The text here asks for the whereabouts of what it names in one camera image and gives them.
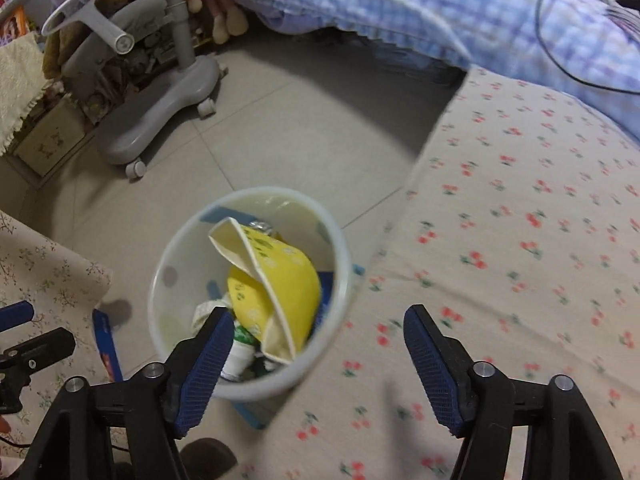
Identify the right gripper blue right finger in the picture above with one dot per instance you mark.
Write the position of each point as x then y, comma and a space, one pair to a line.
441, 374

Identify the finger of the black left gripper seen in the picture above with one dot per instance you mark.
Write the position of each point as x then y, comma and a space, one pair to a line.
33, 355

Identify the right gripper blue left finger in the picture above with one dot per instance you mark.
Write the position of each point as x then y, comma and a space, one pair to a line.
196, 367

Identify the white green drink bottle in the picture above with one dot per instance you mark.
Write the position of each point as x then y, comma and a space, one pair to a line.
241, 355

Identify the white tissue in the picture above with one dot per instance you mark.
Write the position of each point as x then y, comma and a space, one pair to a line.
202, 311

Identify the white plastic trash bin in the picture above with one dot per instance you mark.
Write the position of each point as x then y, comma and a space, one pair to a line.
191, 272

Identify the floral branch fabric cover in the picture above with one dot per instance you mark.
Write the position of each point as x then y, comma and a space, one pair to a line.
51, 371

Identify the brown slipper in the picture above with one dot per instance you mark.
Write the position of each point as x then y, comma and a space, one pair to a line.
207, 459

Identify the floral cherry tablecloth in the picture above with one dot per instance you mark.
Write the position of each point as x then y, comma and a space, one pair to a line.
520, 236

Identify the cream fringed towel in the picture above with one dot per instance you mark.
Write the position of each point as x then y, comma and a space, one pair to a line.
22, 85

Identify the grey children's study chair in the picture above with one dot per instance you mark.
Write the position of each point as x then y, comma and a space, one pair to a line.
133, 65

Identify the blue plaid quilt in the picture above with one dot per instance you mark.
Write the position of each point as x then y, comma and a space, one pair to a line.
585, 48

